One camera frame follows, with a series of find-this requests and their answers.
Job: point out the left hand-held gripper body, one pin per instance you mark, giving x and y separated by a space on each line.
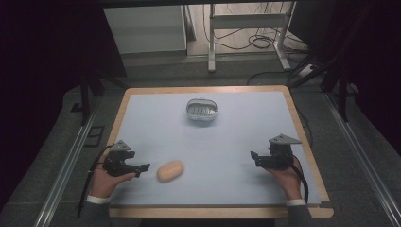
115 164

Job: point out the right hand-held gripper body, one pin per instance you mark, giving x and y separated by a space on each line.
279 156

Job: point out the tan potato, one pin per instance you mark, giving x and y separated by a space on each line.
170 171

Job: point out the person's left hand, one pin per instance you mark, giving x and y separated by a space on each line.
105 183

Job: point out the person's right hand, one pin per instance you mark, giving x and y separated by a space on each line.
288 181

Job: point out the pale blue table mat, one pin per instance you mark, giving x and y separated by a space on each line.
220 142

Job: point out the black metal stand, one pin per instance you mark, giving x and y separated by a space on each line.
88 91
340 88

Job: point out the white power strip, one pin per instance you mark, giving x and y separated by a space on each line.
305 71

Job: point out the white cabinet panel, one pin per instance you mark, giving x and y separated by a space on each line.
145 28

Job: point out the aluminium floor rail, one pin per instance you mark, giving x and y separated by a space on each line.
66 170
362 160

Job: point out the white metal desk frame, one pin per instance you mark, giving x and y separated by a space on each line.
249 22

